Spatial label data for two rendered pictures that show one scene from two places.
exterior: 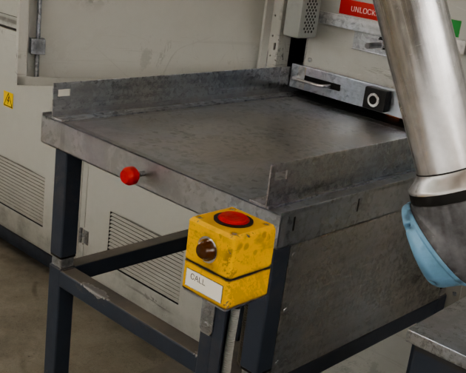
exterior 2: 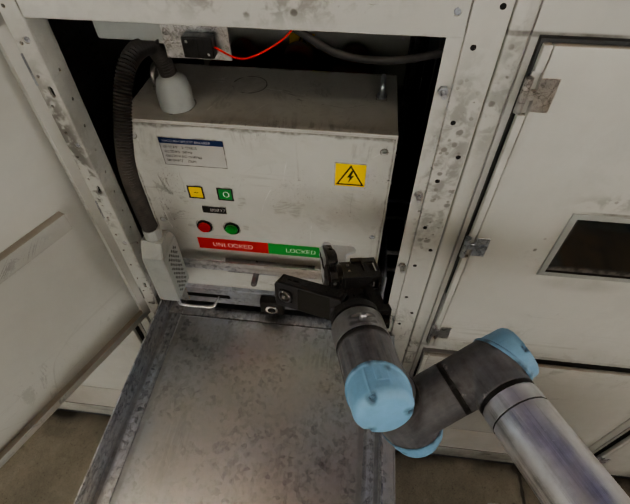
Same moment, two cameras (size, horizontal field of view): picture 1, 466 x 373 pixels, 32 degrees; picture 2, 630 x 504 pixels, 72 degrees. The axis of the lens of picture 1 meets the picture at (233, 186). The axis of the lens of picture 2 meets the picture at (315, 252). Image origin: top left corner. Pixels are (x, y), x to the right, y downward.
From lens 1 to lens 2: 141 cm
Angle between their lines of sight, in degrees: 41
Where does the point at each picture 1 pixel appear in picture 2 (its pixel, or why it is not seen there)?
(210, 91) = (129, 400)
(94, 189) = not seen: hidden behind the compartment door
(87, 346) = not seen: hidden behind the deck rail
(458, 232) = not seen: outside the picture
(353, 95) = (245, 301)
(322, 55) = (197, 275)
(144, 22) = (3, 382)
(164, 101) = (103, 470)
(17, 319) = (28, 488)
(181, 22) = (42, 344)
